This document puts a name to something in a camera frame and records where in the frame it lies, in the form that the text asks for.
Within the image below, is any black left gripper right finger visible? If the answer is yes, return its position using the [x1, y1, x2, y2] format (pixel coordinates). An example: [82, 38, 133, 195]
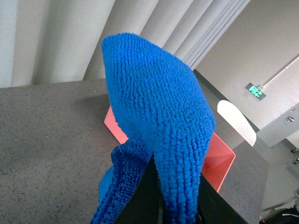
[197, 175, 247, 224]

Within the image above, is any pink plastic box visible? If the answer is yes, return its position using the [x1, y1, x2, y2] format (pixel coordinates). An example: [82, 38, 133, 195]
[104, 107, 235, 192]

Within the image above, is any white curtain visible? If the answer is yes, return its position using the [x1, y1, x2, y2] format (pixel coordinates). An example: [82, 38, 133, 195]
[0, 0, 248, 88]

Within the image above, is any white chair back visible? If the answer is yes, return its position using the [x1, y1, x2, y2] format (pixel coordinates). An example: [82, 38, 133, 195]
[216, 100, 256, 147]

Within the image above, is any green exit sign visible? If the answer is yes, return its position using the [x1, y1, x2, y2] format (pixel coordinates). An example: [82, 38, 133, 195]
[245, 83, 266, 101]

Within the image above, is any blue microfiber cloth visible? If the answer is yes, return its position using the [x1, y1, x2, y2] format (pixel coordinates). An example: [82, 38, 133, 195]
[91, 33, 216, 224]

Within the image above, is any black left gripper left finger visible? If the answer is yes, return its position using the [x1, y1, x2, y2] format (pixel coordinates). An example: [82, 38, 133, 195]
[114, 157, 163, 224]

